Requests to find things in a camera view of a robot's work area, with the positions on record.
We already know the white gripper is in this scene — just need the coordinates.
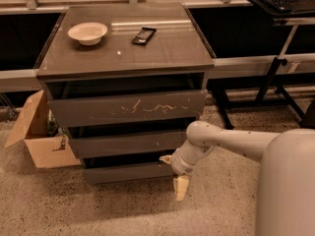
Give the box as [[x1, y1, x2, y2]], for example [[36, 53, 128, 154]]
[[159, 140, 214, 202]]

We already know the grey bottom drawer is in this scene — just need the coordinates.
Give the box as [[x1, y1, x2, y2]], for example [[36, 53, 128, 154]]
[[83, 158, 173, 185]]

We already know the grey drawer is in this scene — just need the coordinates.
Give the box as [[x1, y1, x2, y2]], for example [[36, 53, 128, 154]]
[[83, 158, 173, 185], [69, 130, 186, 158], [48, 89, 207, 127]]

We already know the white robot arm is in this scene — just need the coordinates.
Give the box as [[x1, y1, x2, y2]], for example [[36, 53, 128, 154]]
[[160, 121, 315, 236]]

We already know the grey top drawer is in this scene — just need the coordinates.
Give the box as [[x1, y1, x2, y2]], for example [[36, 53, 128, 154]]
[[48, 89, 207, 127]]

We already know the grey middle drawer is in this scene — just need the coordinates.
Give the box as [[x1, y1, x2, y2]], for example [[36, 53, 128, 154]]
[[69, 130, 186, 158]]

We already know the grey drawer cabinet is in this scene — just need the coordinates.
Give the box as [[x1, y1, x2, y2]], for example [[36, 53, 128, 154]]
[[33, 2, 217, 186]]

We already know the open cardboard box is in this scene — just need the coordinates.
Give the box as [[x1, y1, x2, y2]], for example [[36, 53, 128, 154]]
[[5, 90, 81, 168]]

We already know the green bottle in box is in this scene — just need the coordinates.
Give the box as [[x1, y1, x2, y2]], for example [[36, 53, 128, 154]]
[[47, 110, 58, 137]]

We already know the black snack packet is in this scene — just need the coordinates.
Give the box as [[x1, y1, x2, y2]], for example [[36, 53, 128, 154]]
[[132, 28, 157, 45]]

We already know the black office chair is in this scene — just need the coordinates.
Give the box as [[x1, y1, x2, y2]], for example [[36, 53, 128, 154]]
[[300, 100, 315, 129]]

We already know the white bowl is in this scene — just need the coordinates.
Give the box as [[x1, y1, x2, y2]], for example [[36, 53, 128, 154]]
[[68, 23, 107, 46]]

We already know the black laptop stand table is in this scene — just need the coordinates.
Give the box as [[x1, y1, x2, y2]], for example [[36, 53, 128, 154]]
[[211, 0, 315, 130]]

